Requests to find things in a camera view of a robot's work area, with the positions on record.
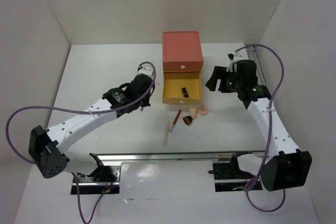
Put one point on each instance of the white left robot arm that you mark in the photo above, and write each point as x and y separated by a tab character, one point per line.
47	147

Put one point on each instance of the red lip gloss wand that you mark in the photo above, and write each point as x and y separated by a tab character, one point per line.
175	121

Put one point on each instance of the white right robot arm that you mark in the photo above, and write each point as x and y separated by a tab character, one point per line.
286	165

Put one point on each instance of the beige teardrop makeup sponge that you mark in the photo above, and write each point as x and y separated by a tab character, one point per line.
193	113

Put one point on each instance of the pink makeup stick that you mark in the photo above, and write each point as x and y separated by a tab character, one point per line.
167	130

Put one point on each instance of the round beige powder puff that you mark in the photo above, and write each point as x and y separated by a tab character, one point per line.
203	110

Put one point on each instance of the black gold lipstick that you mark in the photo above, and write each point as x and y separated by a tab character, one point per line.
184	92

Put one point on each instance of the aluminium front rail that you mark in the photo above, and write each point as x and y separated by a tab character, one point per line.
111	159

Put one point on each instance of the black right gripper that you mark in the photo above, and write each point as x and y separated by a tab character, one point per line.
218	74

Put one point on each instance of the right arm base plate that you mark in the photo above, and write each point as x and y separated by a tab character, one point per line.
226	180

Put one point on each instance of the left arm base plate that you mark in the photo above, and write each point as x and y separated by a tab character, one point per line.
105	179

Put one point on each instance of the small black kabuki brush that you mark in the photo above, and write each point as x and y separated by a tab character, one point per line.
187	120

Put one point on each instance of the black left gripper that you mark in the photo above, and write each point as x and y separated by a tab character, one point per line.
146	103

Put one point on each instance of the yellow drawer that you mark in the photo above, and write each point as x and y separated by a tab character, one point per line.
174	81

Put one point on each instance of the coral three-tier drawer organizer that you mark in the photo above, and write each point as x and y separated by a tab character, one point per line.
182	51

